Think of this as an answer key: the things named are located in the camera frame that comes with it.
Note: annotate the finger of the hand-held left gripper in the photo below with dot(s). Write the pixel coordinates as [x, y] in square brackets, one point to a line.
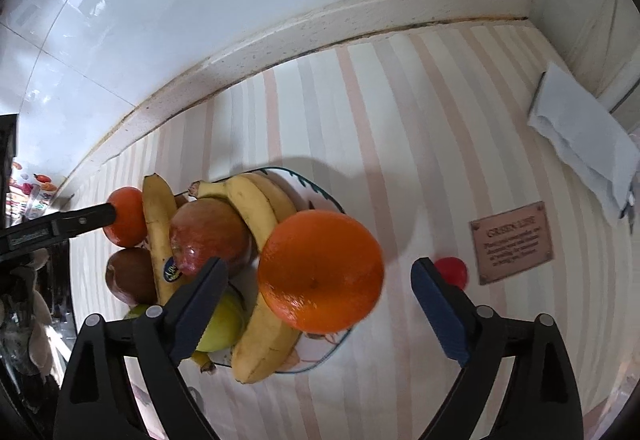
[75, 222]

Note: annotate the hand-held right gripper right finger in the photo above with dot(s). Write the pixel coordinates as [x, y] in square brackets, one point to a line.
[440, 315]

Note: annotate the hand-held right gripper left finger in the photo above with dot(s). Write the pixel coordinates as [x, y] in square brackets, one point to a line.
[197, 315]

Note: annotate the red cherry tomato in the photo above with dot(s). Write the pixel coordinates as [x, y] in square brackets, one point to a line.
[452, 270]

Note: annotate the small orange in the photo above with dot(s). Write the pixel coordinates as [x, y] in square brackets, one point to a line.
[127, 220]

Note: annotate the brown russet apple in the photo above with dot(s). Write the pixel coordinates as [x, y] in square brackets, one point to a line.
[130, 275]

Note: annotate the red apple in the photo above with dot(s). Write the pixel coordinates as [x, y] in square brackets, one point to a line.
[210, 235]

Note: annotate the yellow banana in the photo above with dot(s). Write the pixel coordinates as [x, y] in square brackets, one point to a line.
[250, 205]
[157, 230]

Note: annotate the large orange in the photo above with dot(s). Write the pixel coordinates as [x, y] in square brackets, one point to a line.
[320, 270]

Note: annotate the floral oval ceramic plate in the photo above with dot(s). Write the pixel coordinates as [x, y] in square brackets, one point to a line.
[312, 200]

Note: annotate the brown printed cloth label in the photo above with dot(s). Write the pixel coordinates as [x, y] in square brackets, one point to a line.
[510, 242]

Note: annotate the striped pink tablecloth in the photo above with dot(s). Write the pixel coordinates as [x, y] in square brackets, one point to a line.
[400, 120]

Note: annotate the white folded cloth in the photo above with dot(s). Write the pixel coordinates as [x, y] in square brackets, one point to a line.
[575, 130]

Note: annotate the group of colourful wall stickers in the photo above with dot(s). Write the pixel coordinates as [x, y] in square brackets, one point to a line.
[30, 187]

